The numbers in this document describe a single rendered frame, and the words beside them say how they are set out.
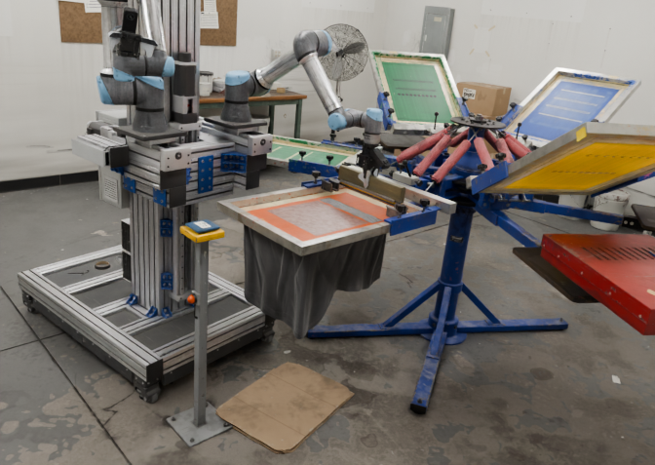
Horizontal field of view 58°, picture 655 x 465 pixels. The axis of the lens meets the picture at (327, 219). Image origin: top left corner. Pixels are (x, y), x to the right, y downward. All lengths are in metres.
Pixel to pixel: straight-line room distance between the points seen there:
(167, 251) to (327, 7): 4.94
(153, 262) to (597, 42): 4.94
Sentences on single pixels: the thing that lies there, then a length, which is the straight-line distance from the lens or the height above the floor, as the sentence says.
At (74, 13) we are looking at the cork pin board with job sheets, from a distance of 5.94.
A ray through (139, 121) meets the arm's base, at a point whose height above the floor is 1.30.
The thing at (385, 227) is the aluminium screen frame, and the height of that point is 0.98.
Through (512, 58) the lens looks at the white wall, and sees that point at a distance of 7.07.
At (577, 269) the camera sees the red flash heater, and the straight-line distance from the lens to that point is 2.17.
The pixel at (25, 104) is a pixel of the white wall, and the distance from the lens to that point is 5.90.
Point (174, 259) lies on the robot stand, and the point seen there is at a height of 0.56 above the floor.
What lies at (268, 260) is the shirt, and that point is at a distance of 2.53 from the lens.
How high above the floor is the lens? 1.83
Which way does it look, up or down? 20 degrees down
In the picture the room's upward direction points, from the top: 5 degrees clockwise
